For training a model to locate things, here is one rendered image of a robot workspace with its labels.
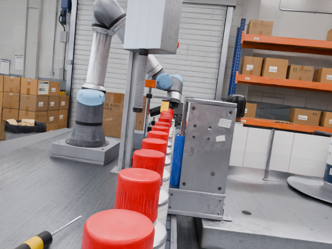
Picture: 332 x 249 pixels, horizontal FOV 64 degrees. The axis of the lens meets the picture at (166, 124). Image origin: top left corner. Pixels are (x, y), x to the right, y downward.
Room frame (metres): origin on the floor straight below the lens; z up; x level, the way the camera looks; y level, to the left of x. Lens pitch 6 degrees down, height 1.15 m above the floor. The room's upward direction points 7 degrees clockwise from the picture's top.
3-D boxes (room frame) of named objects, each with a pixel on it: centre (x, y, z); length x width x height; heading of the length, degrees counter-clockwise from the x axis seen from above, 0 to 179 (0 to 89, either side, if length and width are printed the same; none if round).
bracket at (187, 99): (0.63, -0.09, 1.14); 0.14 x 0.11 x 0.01; 179
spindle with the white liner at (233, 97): (1.13, -0.28, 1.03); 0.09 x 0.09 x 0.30
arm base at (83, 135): (1.17, 0.34, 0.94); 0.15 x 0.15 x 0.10
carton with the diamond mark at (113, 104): (1.74, 0.29, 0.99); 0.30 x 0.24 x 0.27; 174
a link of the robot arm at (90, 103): (1.17, 0.34, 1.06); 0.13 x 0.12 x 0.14; 14
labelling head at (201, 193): (0.63, -0.09, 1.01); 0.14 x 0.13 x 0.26; 179
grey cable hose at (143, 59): (0.90, 0.10, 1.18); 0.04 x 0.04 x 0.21
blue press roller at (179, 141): (0.60, -0.04, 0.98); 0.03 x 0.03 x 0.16
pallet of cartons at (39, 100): (4.67, 2.40, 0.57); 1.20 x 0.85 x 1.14; 175
